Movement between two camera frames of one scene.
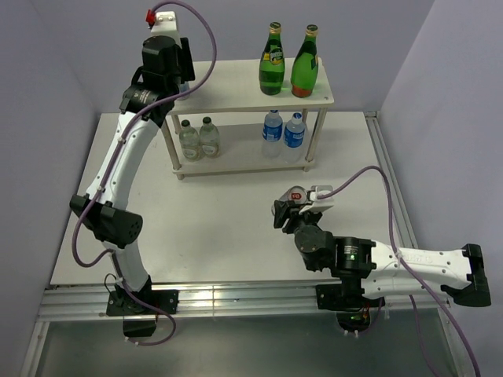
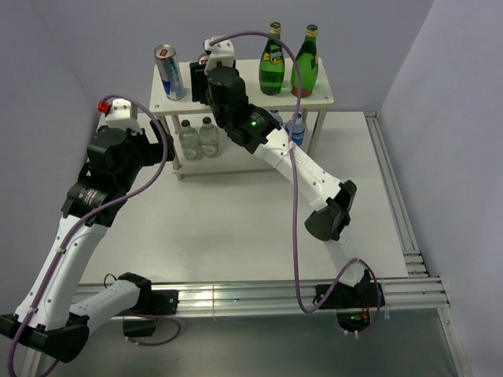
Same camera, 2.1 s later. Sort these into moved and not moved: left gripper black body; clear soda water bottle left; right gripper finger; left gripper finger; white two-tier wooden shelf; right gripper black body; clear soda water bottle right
Moved: left gripper black body; left gripper finger; right gripper black body; right gripper finger
Not moved: clear soda water bottle right; clear soda water bottle left; white two-tier wooden shelf
